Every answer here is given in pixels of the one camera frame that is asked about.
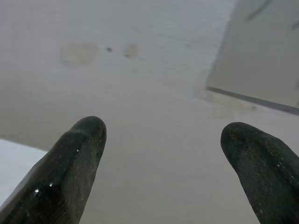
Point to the white panel with dark edge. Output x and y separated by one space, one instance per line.
259 58

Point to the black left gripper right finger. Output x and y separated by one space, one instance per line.
266 172

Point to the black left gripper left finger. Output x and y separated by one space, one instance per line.
63 172

